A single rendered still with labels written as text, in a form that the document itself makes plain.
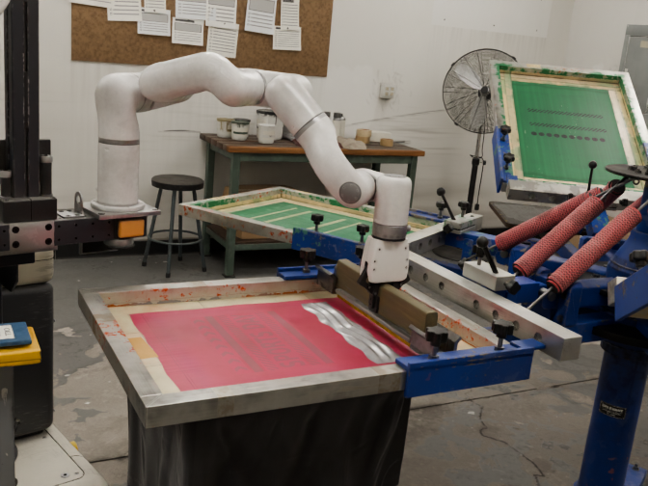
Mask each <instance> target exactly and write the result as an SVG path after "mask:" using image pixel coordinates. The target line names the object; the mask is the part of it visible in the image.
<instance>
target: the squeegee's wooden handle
mask: <svg viewBox="0 0 648 486"><path fill-rule="evenodd" d="M360 270H361V267H360V266H358V265H357V264H355V263H353V262H351V261H350V260H348V259H339V260H338V261H337V274H336V278H337V279H336V289H337V288H341V289H342V290H344V291H345V292H347V293H348V294H350V295H351V296H353V297H354V298H356V299H357V300H359V301H360V302H362V303H363V304H365V305H366V306H368V299H369V293H368V292H367V290H366V289H365V288H364V287H363V286H361V285H359V284H357V280H358V278H359V277H360ZM378 296H379V297H380V301H379V310H378V313H379V314H380V315H382V316H383V317H385V318H386V319H388V320H389V321H390V322H391V323H393V324H394V325H396V326H397V327H399V328H400V329H402V330H403V331H405V332H406V333H408V334H409V335H411V334H412V331H411V329H410V328H409V326H410V325H411V324H412V325H413V326H415V327H416V328H418V329H420V330H421V331H423V332H424V333H425V332H426V327H434V326H437V321H438V313H437V312H436V311H434V310H432V309H430V308H428V307H427V306H425V305H424V304H422V303H421V302H419V301H417V300H416V299H414V298H412V297H411V296H409V295H407V294H406V293H404V292H402V291H400V290H399V289H397V288H395V287H394V286H392V285H390V284H389V283H380V286H379V291H378Z"/></svg>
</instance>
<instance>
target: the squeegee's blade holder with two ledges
mask: <svg viewBox="0 0 648 486"><path fill-rule="evenodd" d="M336 294H338V295H339V296H341V297H342V298H344V299H345V300H347V301H348V302H349V303H351V304H352V305H354V306H355V307H357V308H358V309H360V310H361V311H363V312H365V313H366V314H367V315H369V316H370V317H372V318H373V319H375V320H376V321H378V322H379V323H381V324H382V325H384V326H385V327H386V328H388V329H389V330H391V331H392V332H394V333H395V334H397V335H398V336H400V337H401V338H403V339H404V340H406V341H407V342H409V343H410V342H411V335H409V334H408V333H406V332H405V331H403V330H402V329H400V328H399V327H397V326H396V325H394V324H393V323H391V322H390V321H389V320H388V319H386V318H385V317H383V316H382V315H380V314H379V313H374V312H373V311H371V310H370V309H369V308H368V306H366V305H365V304H363V303H362V302H360V301H359V300H357V299H356V298H354V297H353V296H351V295H350V294H348V293H347V292H345V291H344V290H342V289H341V288H337V289H336Z"/></svg>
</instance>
